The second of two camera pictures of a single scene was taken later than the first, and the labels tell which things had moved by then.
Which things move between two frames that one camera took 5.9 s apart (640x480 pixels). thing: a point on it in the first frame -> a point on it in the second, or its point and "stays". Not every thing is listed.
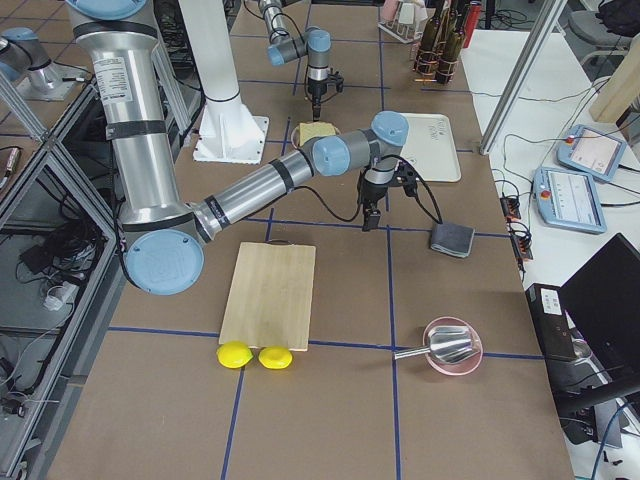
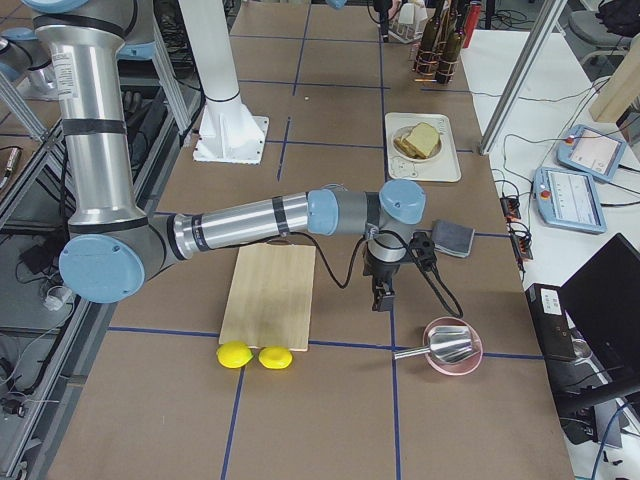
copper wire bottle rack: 436,65 stays
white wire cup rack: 404,20 stays
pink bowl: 461,367 stays
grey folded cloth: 453,239 stays
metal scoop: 449,345 stays
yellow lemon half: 234,354 stays
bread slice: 309,130 -> 423,138
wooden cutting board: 270,297 stays
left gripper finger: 316,109 -> 384,27
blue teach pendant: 592,151 stays
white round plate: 295,136 -> 402,152
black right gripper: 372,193 -> 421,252
